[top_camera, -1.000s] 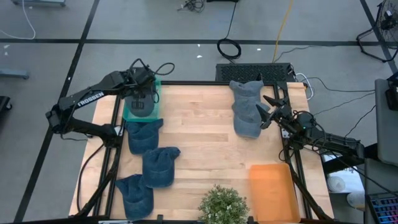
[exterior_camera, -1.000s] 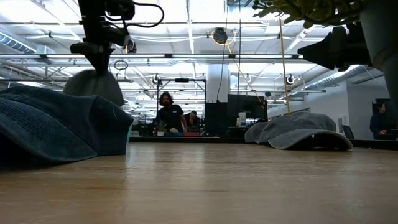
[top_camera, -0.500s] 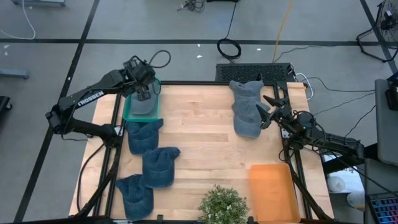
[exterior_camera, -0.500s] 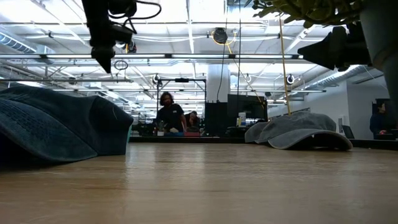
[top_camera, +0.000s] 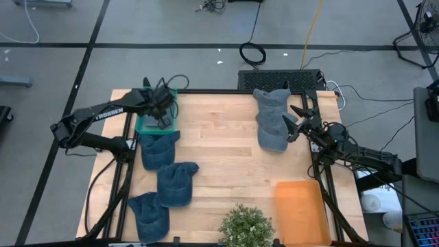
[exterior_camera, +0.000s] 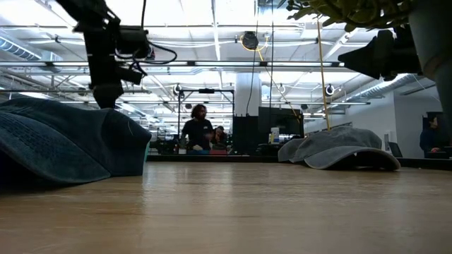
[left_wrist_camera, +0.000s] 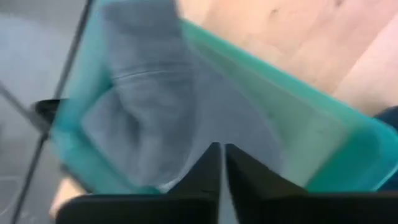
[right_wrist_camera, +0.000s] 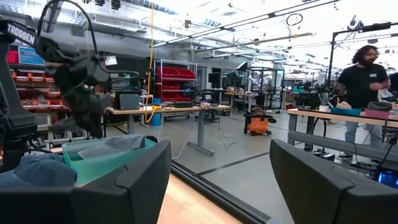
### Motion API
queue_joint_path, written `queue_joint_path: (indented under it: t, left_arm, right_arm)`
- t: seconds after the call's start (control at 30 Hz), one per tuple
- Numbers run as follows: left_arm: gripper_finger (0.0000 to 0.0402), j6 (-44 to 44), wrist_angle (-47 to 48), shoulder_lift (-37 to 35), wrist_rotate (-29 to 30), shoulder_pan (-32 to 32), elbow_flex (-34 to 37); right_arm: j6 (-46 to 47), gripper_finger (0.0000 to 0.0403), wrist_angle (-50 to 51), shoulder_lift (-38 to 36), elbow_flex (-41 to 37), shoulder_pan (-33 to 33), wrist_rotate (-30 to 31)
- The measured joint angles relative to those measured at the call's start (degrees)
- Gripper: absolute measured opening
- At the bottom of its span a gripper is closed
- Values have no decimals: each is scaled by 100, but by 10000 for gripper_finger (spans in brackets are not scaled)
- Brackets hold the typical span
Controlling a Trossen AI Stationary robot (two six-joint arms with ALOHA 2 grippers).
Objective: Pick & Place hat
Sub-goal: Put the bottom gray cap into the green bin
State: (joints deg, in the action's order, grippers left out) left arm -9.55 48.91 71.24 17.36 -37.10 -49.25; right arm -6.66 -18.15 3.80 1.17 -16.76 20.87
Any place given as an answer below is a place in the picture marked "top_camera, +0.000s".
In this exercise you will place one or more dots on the grey cart base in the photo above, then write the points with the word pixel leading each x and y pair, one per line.
pixel 15 81

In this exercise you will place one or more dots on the keyboard with coloured lights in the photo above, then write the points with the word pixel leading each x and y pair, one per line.
pixel 425 231

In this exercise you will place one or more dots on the teal plastic bin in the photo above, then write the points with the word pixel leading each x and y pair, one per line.
pixel 145 129

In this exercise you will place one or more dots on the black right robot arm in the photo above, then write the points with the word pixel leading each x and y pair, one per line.
pixel 370 156

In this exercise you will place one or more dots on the black mesh computer case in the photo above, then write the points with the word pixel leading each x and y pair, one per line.
pixel 274 80

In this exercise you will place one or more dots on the black aluminium table frame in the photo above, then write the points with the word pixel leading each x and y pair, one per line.
pixel 240 91

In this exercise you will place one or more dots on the black floor fan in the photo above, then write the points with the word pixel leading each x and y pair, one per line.
pixel 428 20

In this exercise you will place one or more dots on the dark blue denim cap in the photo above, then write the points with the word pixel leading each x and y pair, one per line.
pixel 149 219
pixel 157 151
pixel 175 185

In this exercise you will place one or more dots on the orange plastic bin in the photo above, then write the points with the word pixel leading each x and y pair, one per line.
pixel 302 212

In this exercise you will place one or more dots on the white roll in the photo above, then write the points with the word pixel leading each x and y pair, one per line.
pixel 392 220
pixel 370 203

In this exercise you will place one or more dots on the grey desk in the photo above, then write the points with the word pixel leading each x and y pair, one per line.
pixel 427 147

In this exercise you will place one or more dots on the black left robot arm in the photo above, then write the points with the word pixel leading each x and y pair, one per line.
pixel 103 113

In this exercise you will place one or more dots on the grey denim cap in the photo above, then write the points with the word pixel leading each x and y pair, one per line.
pixel 271 101
pixel 272 135
pixel 149 123

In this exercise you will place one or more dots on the potted artificial green plant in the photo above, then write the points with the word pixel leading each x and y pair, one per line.
pixel 247 226

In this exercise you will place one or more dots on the black floor object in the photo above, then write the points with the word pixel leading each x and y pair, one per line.
pixel 5 115

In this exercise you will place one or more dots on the grey furniture base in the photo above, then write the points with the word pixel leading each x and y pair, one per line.
pixel 41 2

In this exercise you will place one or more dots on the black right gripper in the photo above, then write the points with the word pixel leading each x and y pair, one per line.
pixel 313 128

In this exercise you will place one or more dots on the black desk device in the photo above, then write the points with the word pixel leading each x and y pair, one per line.
pixel 433 106

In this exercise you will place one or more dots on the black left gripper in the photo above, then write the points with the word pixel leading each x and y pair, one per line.
pixel 161 101

